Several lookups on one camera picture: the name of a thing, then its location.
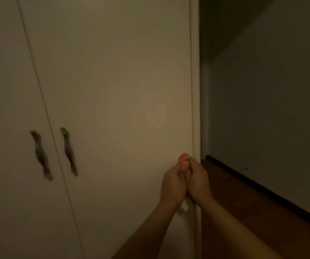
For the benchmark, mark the person's left hand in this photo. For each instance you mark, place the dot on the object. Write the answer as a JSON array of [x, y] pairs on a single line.
[[173, 186]]

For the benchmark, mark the white wardrobe door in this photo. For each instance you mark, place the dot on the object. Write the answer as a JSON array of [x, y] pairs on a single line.
[[12, 132], [117, 91]]

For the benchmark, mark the person's right fingers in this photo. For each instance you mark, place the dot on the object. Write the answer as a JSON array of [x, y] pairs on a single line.
[[192, 169]]

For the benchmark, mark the person's left fingers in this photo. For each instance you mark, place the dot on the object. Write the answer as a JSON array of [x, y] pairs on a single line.
[[181, 169]]

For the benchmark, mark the person's left forearm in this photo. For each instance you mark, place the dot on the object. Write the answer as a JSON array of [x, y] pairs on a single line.
[[147, 234]]

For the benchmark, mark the person's right hand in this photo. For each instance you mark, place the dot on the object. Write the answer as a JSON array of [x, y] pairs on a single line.
[[198, 183]]

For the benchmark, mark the small orange object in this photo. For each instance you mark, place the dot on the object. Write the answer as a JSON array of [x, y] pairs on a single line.
[[184, 159]]

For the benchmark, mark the white wardrobe side frame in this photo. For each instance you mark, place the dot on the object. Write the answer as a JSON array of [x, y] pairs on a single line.
[[195, 78]]

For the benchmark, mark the black baseboard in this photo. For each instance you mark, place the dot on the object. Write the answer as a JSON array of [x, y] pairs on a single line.
[[265, 192]]

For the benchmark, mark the person's right forearm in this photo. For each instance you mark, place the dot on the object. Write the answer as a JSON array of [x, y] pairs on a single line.
[[233, 231]]

